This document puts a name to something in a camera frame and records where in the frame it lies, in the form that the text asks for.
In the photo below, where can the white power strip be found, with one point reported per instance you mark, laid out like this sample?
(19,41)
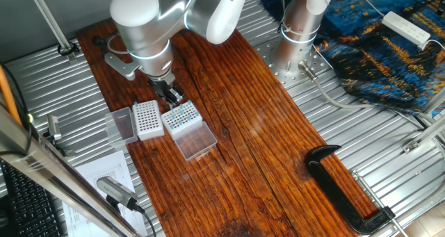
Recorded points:
(405,29)

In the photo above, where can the small silver camera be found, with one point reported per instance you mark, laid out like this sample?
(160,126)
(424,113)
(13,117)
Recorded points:
(54,127)

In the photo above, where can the printed paper sheet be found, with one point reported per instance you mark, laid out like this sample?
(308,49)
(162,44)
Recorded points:
(101,167)

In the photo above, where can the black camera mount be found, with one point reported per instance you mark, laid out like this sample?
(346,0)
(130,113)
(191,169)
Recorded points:
(64,150)

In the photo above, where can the silver metal frame bar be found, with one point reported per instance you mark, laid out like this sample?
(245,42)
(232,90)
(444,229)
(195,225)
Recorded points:
(52,174)

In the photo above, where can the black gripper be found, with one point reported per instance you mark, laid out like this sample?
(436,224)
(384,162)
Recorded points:
(161,87)

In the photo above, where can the silver clamp screw rod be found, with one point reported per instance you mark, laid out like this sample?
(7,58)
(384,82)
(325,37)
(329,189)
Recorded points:
(369,192)

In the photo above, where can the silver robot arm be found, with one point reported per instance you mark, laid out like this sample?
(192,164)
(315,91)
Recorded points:
(299,21)

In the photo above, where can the clear plastic holder lid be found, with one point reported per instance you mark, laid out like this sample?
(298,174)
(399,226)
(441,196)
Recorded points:
(121,127)
(195,141)

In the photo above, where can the silver camera with black end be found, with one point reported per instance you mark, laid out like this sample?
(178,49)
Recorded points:
(116,192)

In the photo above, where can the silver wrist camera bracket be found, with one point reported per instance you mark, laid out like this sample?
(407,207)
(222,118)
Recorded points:
(120,65)

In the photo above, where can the silver perforated base plate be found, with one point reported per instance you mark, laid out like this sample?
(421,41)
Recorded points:
(278,73)

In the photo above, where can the black C-clamp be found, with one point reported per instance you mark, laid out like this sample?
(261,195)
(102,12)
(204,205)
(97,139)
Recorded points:
(330,188)

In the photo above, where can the aluminium profile bar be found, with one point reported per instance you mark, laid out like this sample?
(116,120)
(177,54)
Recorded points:
(424,134)
(436,101)

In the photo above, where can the orange tube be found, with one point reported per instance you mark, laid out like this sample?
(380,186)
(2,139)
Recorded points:
(7,94)

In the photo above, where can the white pipette tip holder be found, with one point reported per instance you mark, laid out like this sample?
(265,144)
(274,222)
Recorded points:
(186,129)
(151,131)

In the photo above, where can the thin aluminium post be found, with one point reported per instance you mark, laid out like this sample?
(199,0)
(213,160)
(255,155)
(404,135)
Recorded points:
(48,18)

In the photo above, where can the black keyboard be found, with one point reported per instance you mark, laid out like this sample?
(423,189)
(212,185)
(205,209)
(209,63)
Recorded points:
(31,209)

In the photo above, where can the brown wooden board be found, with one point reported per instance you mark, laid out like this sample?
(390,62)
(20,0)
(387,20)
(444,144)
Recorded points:
(243,143)

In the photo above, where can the blue painted cloth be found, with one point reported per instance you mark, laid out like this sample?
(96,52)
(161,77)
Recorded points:
(382,73)

